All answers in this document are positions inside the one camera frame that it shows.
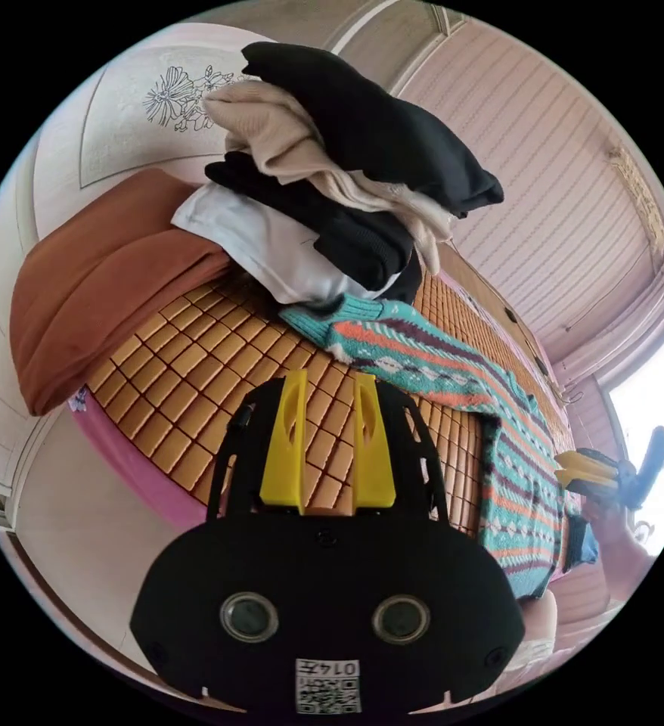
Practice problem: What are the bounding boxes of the window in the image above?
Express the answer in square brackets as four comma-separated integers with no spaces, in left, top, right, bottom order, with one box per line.
[597,309,664,560]

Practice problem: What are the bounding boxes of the rust brown rolled blanket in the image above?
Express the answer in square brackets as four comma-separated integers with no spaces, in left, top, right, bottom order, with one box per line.
[9,168,237,418]

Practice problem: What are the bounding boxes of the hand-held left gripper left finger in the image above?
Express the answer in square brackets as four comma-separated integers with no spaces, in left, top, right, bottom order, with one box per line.
[259,369,309,510]

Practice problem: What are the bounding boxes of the person's body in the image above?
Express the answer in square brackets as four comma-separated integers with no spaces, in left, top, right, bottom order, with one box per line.
[510,592,563,676]

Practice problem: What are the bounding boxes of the person's right forearm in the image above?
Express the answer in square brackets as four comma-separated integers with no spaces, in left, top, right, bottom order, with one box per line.
[595,527,653,616]

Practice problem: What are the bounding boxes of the pile of clothes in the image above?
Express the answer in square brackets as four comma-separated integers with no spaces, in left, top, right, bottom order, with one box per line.
[170,40,505,312]

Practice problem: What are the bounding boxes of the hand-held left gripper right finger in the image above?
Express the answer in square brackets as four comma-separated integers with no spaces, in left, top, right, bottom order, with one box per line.
[352,372,397,509]

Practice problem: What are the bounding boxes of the bed with woven mat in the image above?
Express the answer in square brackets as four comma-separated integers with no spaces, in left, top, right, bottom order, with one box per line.
[67,247,614,628]

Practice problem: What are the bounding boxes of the person's right hand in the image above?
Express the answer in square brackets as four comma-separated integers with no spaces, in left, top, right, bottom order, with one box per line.
[582,494,635,545]

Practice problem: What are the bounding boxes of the patterned knit sweater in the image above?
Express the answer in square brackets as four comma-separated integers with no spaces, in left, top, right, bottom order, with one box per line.
[279,294,600,600]

